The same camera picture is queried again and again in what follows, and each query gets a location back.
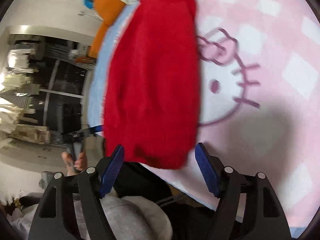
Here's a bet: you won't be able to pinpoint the light blue bed sheet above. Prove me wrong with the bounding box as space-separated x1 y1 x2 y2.
87 2 140 127

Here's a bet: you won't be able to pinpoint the open dark wardrobe shelves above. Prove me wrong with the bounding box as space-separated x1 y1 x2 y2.
1 34 89 145

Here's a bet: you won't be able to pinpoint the pink checkered cartoon blanket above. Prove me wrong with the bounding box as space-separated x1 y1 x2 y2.
142 0 320 230

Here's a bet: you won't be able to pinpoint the red knit sweater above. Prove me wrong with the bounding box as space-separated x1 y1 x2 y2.
104 0 200 170

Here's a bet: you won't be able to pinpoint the person's left hand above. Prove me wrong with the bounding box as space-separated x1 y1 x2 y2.
61 152 88 176

